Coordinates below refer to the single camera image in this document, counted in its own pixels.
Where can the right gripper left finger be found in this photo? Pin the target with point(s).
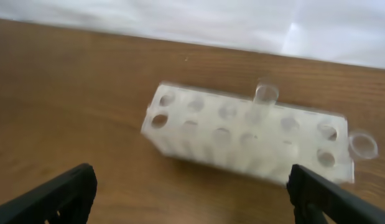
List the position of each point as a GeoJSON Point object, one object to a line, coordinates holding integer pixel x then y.
{"type": "Point", "coordinates": [55, 199]}

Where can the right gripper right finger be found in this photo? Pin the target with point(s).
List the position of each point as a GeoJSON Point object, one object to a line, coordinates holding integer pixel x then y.
{"type": "Point", "coordinates": [329, 199]}

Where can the clear test tube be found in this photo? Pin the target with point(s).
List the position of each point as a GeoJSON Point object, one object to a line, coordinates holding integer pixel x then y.
{"type": "Point", "coordinates": [363, 146]}
{"type": "Point", "coordinates": [266, 93]}

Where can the white test tube rack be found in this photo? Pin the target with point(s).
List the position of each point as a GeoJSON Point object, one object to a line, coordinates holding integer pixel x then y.
{"type": "Point", "coordinates": [211, 146]}

